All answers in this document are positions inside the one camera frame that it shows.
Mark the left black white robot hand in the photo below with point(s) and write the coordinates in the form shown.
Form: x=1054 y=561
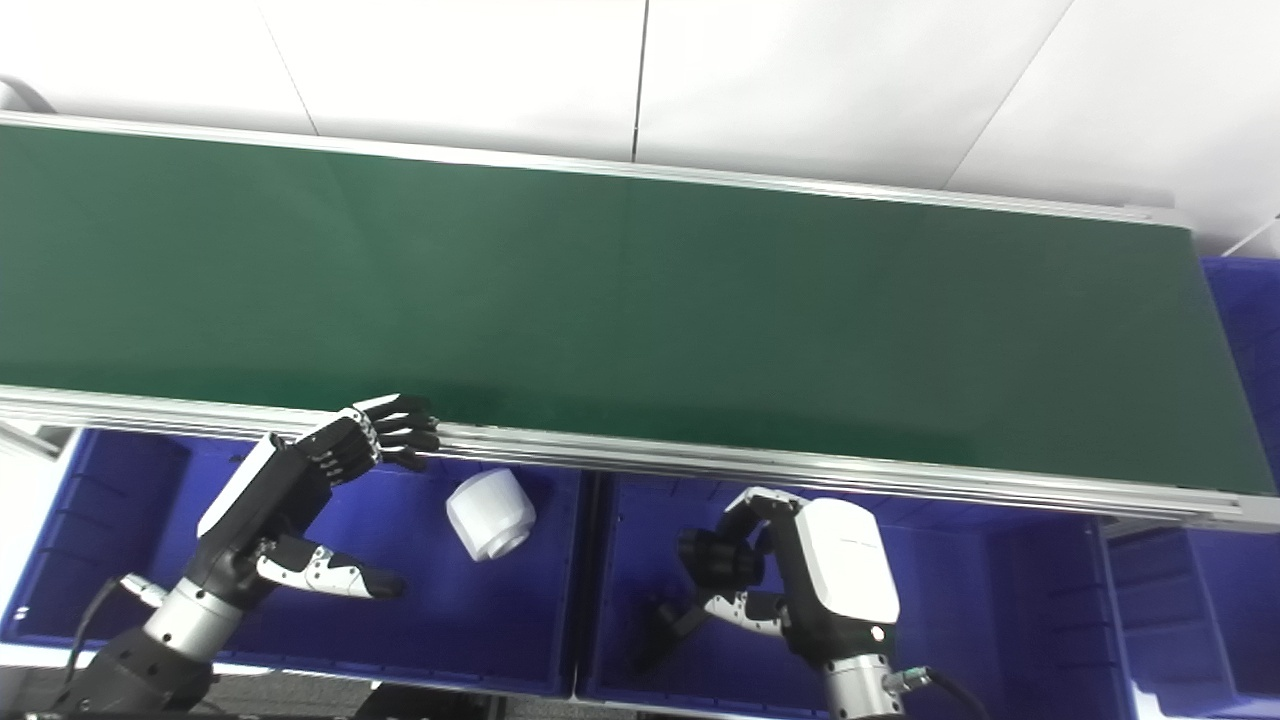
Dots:
x=270 y=500

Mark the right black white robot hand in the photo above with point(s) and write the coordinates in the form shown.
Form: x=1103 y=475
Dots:
x=840 y=570

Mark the black flange part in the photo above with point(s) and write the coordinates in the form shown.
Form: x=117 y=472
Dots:
x=715 y=560

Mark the left robot arm silver black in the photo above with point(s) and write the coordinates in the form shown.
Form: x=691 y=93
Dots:
x=150 y=640

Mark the right robot arm silver black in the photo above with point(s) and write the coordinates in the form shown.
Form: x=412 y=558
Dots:
x=860 y=690

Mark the green conveyor belt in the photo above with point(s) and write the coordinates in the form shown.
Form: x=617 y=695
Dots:
x=620 y=310
x=900 y=478

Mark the blue plastic bin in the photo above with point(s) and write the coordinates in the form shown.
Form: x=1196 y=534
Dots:
x=1170 y=620
x=980 y=600
x=1250 y=330
x=470 y=610

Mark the white cylindrical plastic part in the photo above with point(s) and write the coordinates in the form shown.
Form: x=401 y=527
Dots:
x=490 y=512

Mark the aluminium conveyor support leg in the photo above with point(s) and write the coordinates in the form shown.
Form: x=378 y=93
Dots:
x=25 y=440

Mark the grey conveyor end cover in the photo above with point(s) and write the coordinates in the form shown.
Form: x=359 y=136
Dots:
x=20 y=95

